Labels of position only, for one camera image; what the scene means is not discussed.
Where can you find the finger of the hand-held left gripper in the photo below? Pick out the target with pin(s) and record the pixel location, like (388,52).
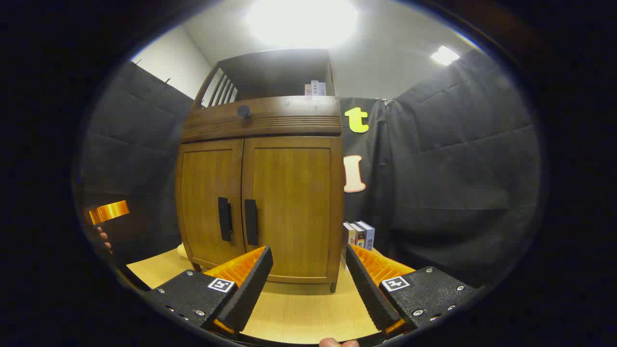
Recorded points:
(111,211)

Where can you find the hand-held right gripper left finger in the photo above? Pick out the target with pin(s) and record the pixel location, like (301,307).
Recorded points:
(250,289)

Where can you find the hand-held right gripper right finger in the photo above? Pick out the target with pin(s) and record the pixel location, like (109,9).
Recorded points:
(368,294)

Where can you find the wooden cabinet door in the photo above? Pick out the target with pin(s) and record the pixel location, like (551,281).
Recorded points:
(299,202)
(205,193)

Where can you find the brown wooden shoe cabinet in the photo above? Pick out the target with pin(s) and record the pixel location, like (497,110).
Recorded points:
(270,118)

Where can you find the dark spine book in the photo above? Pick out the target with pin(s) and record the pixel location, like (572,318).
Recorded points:
(359,237)

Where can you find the blue-grey spine book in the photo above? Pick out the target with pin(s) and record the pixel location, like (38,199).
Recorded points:
(368,235)

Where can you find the grey spine book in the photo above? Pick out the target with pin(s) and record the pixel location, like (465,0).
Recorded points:
(348,236)

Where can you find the black backdrop cloth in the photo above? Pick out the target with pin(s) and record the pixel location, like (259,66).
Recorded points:
(458,168)

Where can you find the black round knob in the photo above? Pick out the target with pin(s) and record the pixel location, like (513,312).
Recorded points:
(244,112)

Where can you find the small ceiling light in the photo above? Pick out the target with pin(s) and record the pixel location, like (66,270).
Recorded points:
(444,55)

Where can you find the large ceiling light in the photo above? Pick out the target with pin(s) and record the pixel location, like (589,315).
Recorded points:
(301,21)

